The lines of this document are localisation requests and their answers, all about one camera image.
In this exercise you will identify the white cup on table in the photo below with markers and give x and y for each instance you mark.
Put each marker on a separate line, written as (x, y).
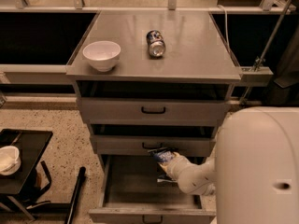
(10, 160)

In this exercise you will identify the grey metal drawer cabinet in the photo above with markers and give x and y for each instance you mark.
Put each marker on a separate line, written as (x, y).
(196, 66)

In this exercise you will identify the white ceramic bowl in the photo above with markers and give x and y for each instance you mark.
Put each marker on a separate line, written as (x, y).
(102, 55)

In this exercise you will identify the bottom grey open drawer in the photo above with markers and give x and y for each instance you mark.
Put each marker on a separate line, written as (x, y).
(131, 194)

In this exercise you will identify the blue silver soda can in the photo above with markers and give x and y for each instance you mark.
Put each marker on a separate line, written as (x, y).
(155, 43)

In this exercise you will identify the black floor pole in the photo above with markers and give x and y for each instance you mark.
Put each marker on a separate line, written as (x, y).
(74, 200)

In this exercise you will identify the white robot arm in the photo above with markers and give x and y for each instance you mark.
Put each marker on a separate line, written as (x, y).
(255, 170)

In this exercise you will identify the top grey drawer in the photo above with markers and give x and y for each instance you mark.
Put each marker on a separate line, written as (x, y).
(152, 112)

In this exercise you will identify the black office chair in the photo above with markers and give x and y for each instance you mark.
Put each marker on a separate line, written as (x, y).
(283, 89)

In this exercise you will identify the blue chip bag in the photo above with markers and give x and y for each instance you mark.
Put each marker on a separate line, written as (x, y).
(165, 177)

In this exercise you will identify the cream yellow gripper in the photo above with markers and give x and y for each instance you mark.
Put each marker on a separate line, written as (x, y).
(174, 165)

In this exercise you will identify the black side table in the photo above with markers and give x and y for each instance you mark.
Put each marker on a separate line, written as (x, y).
(32, 179)

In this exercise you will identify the middle grey drawer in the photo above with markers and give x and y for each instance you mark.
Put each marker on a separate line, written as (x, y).
(140, 145)

